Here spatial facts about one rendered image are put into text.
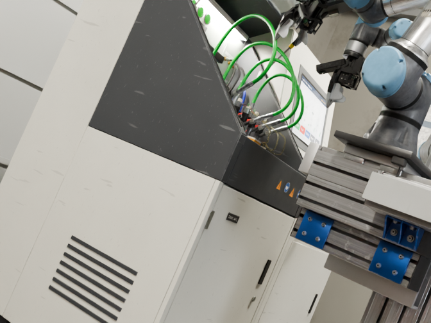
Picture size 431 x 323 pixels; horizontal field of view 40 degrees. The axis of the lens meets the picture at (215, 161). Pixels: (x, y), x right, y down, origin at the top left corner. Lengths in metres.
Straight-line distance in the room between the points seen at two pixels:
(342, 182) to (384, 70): 0.32
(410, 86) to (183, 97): 0.73
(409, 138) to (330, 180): 0.23
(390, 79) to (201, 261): 0.80
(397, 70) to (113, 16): 1.12
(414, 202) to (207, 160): 0.68
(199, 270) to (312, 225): 0.41
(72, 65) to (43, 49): 1.05
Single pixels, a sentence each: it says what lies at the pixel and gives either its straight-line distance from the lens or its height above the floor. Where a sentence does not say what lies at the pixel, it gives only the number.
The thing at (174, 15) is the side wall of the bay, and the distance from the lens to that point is 2.09.
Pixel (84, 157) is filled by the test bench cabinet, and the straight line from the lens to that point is 2.10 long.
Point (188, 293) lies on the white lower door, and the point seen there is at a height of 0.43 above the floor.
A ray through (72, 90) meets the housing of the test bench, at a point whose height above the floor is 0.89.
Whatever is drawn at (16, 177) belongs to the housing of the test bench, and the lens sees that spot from 2.30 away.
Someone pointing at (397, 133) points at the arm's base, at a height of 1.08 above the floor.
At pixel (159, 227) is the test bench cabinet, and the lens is 1.86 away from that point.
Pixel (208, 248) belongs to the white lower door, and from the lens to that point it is 1.88.
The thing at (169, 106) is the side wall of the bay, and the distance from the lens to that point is 1.96.
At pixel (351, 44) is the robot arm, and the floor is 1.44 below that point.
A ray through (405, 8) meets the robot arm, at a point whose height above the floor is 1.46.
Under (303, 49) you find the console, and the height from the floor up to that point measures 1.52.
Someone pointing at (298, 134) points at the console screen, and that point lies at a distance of 2.79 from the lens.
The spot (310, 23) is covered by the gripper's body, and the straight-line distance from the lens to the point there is 1.92.
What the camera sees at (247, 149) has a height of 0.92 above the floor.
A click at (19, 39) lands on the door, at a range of 3.24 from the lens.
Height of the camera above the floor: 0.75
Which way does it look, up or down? 3 degrees up
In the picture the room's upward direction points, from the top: 24 degrees clockwise
